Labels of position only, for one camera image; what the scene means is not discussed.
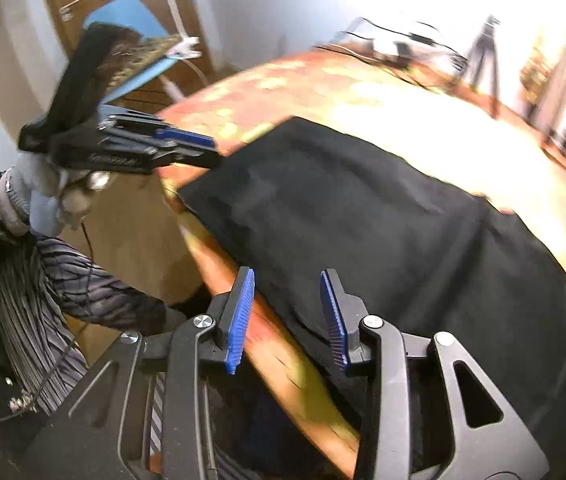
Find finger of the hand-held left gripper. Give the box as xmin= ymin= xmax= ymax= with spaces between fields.
xmin=98 ymin=105 xmax=216 ymax=151
xmin=108 ymin=135 xmax=222 ymax=175

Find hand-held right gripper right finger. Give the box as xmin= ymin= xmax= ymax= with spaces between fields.
xmin=319 ymin=268 xmax=551 ymax=480

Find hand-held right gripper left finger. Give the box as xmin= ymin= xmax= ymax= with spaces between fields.
xmin=28 ymin=266 xmax=256 ymax=480

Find black pants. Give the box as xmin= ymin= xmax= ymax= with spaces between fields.
xmin=175 ymin=116 xmax=566 ymax=476

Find person's left hand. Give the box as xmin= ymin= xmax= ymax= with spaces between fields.
xmin=3 ymin=152 xmax=114 ymax=237

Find blue chair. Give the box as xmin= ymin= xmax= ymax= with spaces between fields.
xmin=83 ymin=0 xmax=184 ymax=103

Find white lamp stand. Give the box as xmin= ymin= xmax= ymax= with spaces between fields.
xmin=145 ymin=0 xmax=214 ymax=101

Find orange floral bedsheet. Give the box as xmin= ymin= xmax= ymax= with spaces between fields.
xmin=155 ymin=45 xmax=566 ymax=478

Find grey striped garment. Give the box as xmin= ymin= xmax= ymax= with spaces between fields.
xmin=0 ymin=232 xmax=186 ymax=416

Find small black tripod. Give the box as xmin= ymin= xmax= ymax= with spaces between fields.
xmin=458 ymin=15 xmax=506 ymax=116

